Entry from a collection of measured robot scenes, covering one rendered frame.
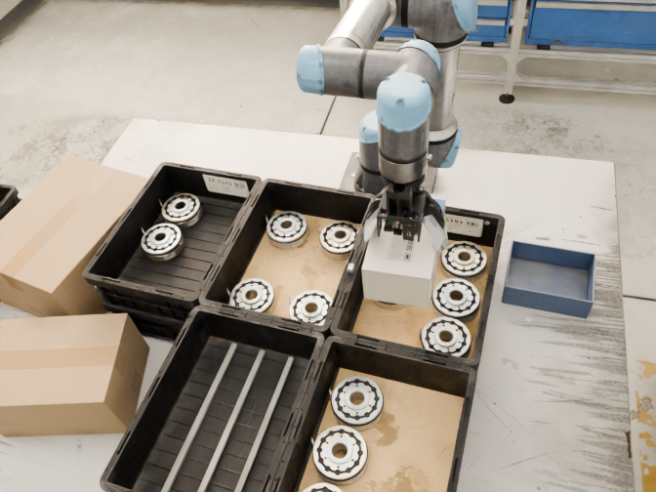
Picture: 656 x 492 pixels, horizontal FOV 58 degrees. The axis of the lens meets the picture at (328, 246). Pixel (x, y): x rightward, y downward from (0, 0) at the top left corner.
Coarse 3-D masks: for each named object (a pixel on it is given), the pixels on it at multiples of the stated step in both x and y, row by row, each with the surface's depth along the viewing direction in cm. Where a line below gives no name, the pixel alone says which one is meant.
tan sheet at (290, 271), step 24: (312, 216) 154; (264, 240) 150; (312, 240) 148; (264, 264) 145; (288, 264) 144; (312, 264) 144; (336, 264) 143; (288, 288) 140; (312, 288) 139; (336, 288) 138; (288, 312) 135; (312, 312) 134
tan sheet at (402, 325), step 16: (448, 240) 144; (432, 288) 135; (480, 288) 134; (368, 304) 134; (480, 304) 132; (368, 320) 132; (384, 320) 131; (400, 320) 131; (416, 320) 130; (368, 336) 129; (384, 336) 129; (400, 336) 128; (416, 336) 128
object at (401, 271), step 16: (384, 224) 109; (384, 240) 106; (400, 240) 106; (416, 240) 106; (368, 256) 104; (384, 256) 104; (400, 256) 104; (416, 256) 103; (432, 256) 103; (368, 272) 103; (384, 272) 102; (400, 272) 101; (416, 272) 101; (432, 272) 104; (368, 288) 107; (384, 288) 105; (400, 288) 104; (416, 288) 103; (400, 304) 108; (416, 304) 107
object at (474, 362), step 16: (448, 208) 137; (368, 240) 134; (496, 240) 130; (496, 256) 127; (352, 272) 128; (336, 320) 121; (480, 320) 117; (352, 336) 118; (480, 336) 115; (416, 352) 114; (432, 352) 114; (480, 352) 113
